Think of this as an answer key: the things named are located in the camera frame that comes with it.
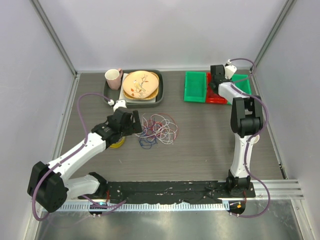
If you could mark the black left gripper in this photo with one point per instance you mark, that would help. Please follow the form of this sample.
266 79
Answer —
134 127

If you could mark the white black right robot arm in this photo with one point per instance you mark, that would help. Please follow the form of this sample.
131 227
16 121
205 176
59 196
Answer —
246 121

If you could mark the slotted cable duct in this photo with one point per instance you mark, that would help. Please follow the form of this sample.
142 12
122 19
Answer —
79 206

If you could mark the white square plate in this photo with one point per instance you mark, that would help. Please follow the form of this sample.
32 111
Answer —
122 92

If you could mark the left green bin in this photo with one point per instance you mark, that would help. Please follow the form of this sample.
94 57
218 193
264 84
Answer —
195 87

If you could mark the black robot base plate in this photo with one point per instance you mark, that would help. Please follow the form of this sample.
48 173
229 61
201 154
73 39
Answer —
170 192

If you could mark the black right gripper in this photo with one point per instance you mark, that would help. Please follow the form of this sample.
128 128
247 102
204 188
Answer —
225 78

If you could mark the red bin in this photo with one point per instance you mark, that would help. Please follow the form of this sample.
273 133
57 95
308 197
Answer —
211 97

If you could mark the orange bird pattern plate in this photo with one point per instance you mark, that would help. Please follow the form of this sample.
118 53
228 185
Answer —
141 83

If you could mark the right green bin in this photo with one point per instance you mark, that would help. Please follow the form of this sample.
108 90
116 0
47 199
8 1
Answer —
242 82

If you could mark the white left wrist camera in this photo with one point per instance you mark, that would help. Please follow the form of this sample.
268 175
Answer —
117 104

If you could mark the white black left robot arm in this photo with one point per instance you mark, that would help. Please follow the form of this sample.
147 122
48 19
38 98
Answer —
50 185

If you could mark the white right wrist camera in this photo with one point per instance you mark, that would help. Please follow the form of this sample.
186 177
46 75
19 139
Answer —
229 69

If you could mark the green bin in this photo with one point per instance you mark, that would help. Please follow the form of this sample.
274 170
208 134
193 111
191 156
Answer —
242 82
195 87

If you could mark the pink mug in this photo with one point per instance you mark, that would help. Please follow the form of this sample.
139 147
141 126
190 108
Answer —
113 78

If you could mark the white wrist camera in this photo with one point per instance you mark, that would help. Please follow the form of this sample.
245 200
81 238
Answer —
229 69
117 104

